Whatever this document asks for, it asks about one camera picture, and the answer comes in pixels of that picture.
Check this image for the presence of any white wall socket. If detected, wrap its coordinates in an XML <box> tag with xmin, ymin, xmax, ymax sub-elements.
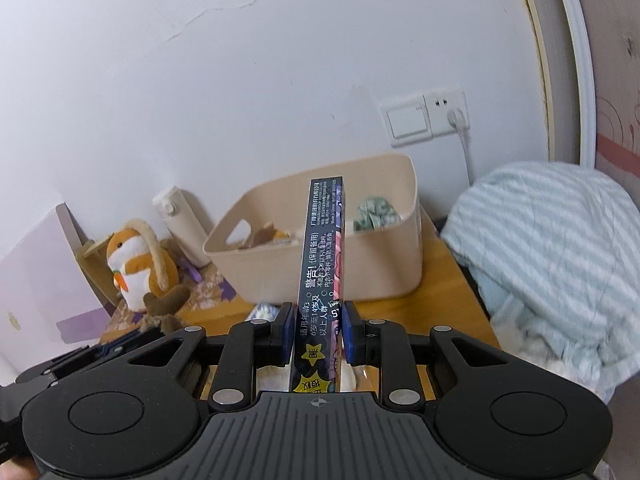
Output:
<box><xmin>423</xmin><ymin>88</ymin><xmax>471</xmax><ymax>136</ymax></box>

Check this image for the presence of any wooden stand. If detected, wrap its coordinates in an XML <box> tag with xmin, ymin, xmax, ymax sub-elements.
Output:
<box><xmin>74</xmin><ymin>233</ymin><xmax>121</xmax><ymax>311</ymax></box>

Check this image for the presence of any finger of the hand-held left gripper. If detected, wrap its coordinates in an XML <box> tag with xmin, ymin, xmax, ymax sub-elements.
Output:
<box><xmin>14</xmin><ymin>357</ymin><xmax>103</xmax><ymax>387</ymax></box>
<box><xmin>49</xmin><ymin>330</ymin><xmax>146</xmax><ymax>369</ymax></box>

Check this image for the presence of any floral purple table mat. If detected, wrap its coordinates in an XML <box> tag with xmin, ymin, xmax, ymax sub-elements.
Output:
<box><xmin>102</xmin><ymin>240</ymin><xmax>252</xmax><ymax>334</ymax></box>

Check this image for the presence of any purple pen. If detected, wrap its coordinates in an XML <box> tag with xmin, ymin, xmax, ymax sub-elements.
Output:
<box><xmin>182</xmin><ymin>257</ymin><xmax>206</xmax><ymax>284</ymax></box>

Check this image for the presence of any brown fuzzy hair tie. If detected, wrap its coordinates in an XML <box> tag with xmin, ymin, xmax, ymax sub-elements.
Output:
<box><xmin>142</xmin><ymin>284</ymin><xmax>192</xmax><ymax>334</ymax></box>

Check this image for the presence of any white power plug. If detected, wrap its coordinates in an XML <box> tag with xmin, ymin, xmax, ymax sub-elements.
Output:
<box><xmin>446</xmin><ymin>106</ymin><xmax>475</xmax><ymax>187</ymax></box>

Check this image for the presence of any brown orange plush toy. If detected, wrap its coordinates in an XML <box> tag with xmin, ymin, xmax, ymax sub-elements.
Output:
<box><xmin>227</xmin><ymin>222</ymin><xmax>304</xmax><ymax>251</ymax></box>

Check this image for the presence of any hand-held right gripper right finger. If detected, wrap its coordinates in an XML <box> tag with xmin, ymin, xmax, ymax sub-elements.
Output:
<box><xmin>343</xmin><ymin>300</ymin><xmax>506</xmax><ymax>408</ymax></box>

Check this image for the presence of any lavender white board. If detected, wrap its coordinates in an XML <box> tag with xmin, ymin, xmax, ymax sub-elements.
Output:
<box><xmin>0</xmin><ymin>203</ymin><xmax>112</xmax><ymax>357</ymax></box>

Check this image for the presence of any hamster plush with carrot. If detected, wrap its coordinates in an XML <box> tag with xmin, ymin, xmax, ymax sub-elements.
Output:
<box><xmin>106</xmin><ymin>218</ymin><xmax>181</xmax><ymax>311</ymax></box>

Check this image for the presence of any white thermos bottle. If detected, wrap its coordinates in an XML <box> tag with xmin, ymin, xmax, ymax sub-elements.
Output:
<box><xmin>152</xmin><ymin>185</ymin><xmax>211</xmax><ymax>269</ymax></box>

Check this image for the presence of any green plaid scrunchie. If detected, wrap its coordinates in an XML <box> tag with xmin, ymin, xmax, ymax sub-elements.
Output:
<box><xmin>353</xmin><ymin>195</ymin><xmax>404</xmax><ymax>234</ymax></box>

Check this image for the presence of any white curved frame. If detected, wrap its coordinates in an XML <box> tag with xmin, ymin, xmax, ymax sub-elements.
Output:
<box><xmin>514</xmin><ymin>0</ymin><xmax>599</xmax><ymax>171</ymax></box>

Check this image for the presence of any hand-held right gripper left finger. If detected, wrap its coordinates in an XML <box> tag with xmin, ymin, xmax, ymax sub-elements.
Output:
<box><xmin>124</xmin><ymin>302</ymin><xmax>297</xmax><ymax>408</ymax></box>

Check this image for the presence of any white wall switch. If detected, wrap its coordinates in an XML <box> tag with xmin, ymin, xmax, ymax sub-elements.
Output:
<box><xmin>378</xmin><ymin>91</ymin><xmax>434</xmax><ymax>149</ymax></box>

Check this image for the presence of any striped light blue blanket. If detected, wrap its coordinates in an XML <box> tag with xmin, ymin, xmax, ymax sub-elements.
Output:
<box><xmin>439</xmin><ymin>161</ymin><xmax>640</xmax><ymax>406</ymax></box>

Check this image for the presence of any pink patterned panel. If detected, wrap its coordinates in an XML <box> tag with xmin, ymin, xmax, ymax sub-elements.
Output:
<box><xmin>569</xmin><ymin>0</ymin><xmax>640</xmax><ymax>191</ymax></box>

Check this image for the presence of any dark patterned long box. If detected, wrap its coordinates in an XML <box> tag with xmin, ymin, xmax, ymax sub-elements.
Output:
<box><xmin>288</xmin><ymin>175</ymin><xmax>347</xmax><ymax>394</ymax></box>

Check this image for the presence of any beige plastic container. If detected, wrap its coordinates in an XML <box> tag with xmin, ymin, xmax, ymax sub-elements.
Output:
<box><xmin>202</xmin><ymin>153</ymin><xmax>424</xmax><ymax>304</ymax></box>

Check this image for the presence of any white blue tissue packet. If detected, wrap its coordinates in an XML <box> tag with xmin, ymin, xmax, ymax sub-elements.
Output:
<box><xmin>248</xmin><ymin>302</ymin><xmax>284</xmax><ymax>324</ymax></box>

